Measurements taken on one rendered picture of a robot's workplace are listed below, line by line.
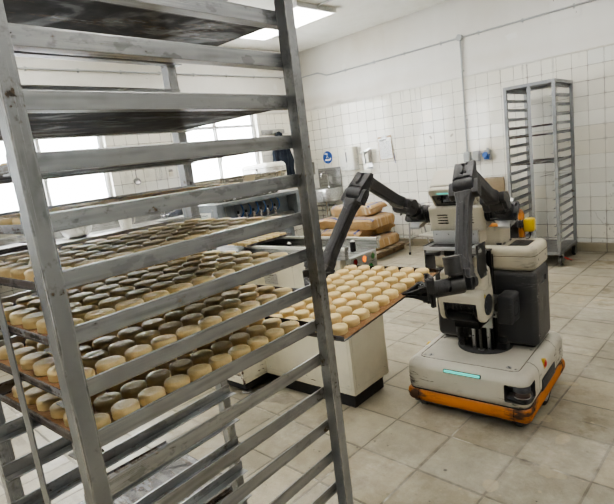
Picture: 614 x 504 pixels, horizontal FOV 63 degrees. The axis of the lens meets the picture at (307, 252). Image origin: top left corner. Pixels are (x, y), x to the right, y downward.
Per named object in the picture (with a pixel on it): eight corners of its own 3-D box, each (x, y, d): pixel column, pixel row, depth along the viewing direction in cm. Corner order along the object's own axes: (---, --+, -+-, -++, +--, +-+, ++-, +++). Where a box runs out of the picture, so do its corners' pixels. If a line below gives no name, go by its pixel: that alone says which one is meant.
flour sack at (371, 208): (328, 218, 689) (326, 206, 686) (344, 213, 721) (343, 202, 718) (373, 217, 644) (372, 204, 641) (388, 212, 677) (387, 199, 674)
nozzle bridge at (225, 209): (191, 261, 309) (181, 207, 303) (273, 238, 362) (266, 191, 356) (224, 263, 287) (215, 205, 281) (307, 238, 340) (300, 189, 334)
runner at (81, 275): (301, 222, 123) (299, 210, 123) (310, 222, 122) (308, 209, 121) (31, 295, 76) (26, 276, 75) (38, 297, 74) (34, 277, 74)
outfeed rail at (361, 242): (171, 242, 408) (170, 234, 407) (175, 242, 410) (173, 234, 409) (378, 248, 275) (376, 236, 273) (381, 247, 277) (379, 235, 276)
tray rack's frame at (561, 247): (530, 248, 578) (522, 89, 546) (579, 249, 544) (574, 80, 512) (510, 261, 531) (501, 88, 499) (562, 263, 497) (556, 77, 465)
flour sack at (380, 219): (371, 231, 627) (369, 218, 624) (343, 232, 653) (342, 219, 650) (398, 221, 681) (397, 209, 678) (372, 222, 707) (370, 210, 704)
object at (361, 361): (267, 385, 317) (246, 247, 301) (303, 364, 342) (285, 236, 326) (357, 411, 270) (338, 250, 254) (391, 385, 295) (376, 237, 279)
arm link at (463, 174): (474, 152, 182) (448, 159, 188) (476, 187, 178) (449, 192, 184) (510, 194, 216) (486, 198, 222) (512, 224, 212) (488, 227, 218)
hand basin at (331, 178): (365, 219, 752) (357, 146, 732) (349, 223, 725) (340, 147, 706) (317, 219, 821) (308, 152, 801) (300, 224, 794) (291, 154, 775)
